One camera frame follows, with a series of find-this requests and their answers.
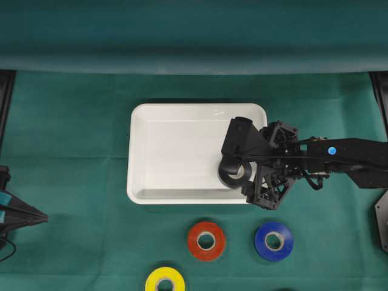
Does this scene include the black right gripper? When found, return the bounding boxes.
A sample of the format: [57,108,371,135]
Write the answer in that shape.
[242,121,302,210]

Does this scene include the red tape roll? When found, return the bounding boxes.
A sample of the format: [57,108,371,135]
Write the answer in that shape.
[187,221,226,262]

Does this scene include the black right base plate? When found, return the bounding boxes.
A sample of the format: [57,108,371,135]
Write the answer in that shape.
[375,191,388,253]

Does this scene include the black left side rail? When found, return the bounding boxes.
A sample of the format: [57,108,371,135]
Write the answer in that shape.
[0,70,16,139]

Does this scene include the black rail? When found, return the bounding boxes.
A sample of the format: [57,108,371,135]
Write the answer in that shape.
[0,70,16,139]
[369,71,388,133]

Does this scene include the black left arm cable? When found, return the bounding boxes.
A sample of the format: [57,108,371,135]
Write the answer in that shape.
[0,236,16,263]

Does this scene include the yellow tape roll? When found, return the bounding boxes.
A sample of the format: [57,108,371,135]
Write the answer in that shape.
[144,267,186,291]

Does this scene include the black tape roll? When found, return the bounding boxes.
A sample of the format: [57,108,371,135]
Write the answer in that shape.
[218,156,252,189]

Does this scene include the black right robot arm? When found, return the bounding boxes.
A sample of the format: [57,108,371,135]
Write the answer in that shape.
[241,121,387,210]

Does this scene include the black right side rail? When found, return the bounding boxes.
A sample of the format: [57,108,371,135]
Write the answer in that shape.
[369,71,388,133]

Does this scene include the blue tape roll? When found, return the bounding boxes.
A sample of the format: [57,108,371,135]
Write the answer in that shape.
[254,221,294,262]

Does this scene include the white plastic tray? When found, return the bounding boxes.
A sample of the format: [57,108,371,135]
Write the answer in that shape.
[127,103,267,205]

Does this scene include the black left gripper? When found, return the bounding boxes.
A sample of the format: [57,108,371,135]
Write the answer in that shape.
[1,166,49,235]

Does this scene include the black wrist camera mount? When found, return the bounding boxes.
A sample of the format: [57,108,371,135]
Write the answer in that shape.
[221,116,272,165]

